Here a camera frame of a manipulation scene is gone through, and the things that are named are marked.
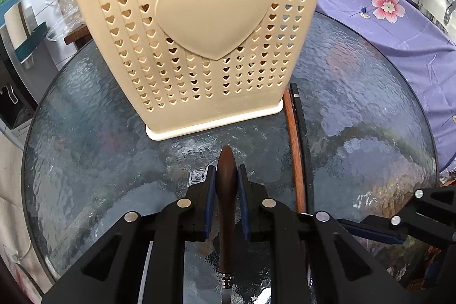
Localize wooden handled metal spoon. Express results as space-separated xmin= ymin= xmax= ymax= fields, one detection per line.
xmin=216 ymin=145 xmax=238 ymax=304

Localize brown wood grain chopstick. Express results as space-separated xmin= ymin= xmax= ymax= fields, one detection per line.
xmin=283 ymin=88 xmax=307 ymax=213

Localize black chopstick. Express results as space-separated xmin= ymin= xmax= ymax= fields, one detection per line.
xmin=289 ymin=83 xmax=315 ymax=214

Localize cream plastic utensil holder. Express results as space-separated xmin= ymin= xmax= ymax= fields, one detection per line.
xmin=76 ymin=0 xmax=318 ymax=141

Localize dark wooden counter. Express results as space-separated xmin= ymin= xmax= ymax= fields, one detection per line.
xmin=63 ymin=24 xmax=93 ymax=51

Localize beige hanging cloth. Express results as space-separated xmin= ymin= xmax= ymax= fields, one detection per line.
xmin=1 ymin=135 xmax=52 ymax=303

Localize purple floral cloth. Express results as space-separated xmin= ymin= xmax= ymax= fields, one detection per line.
xmin=317 ymin=0 xmax=455 ymax=171

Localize white electric kettle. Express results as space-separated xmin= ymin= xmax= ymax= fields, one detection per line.
xmin=418 ymin=0 xmax=455 ymax=35

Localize clear plastic bag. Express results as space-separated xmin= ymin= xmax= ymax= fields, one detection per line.
xmin=45 ymin=0 xmax=85 ymax=42

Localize white black water dispenser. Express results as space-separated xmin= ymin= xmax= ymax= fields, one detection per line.
xmin=1 ymin=25 xmax=56 ymax=148

